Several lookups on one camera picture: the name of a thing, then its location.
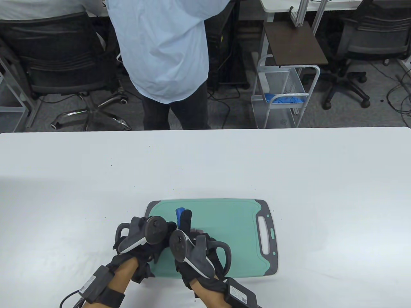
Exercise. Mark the black mesh chair chrome base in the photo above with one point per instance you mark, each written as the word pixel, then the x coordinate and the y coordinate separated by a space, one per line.
pixel 57 70

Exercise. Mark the black grey hand controller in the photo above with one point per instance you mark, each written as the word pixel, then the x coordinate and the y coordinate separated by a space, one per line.
pixel 155 229
pixel 178 243

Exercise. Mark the person's right forearm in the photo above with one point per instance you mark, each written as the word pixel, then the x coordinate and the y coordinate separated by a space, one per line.
pixel 210 296

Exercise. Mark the brown wooden board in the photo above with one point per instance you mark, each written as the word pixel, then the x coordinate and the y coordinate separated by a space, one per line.
pixel 295 45

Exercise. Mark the white desk leg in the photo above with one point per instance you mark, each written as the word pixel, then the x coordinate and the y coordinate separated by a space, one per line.
pixel 405 64

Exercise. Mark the green grey cutting board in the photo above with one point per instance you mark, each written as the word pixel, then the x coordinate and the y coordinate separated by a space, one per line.
pixel 234 231

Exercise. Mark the person's left forearm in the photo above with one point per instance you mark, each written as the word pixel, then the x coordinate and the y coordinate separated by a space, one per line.
pixel 123 276

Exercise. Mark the white metal frame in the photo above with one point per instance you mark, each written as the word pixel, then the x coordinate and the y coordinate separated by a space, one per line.
pixel 13 109

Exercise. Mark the black office chair right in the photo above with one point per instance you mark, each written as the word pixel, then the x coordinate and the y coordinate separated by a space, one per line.
pixel 372 48

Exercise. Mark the person's right hand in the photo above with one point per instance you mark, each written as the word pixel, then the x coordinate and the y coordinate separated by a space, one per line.
pixel 185 219

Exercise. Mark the blue plastic scraper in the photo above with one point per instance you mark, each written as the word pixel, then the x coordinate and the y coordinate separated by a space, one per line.
pixel 178 216

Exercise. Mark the blue cloth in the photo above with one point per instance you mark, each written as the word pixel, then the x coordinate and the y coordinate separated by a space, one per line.
pixel 282 99

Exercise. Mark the black computer tower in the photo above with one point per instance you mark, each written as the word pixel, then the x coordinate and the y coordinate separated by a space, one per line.
pixel 231 64

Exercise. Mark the aluminium profile post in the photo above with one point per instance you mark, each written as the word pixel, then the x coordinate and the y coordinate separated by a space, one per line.
pixel 300 16
pixel 319 16

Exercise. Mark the person's left hand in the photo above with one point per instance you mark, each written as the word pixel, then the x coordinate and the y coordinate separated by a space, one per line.
pixel 146 256

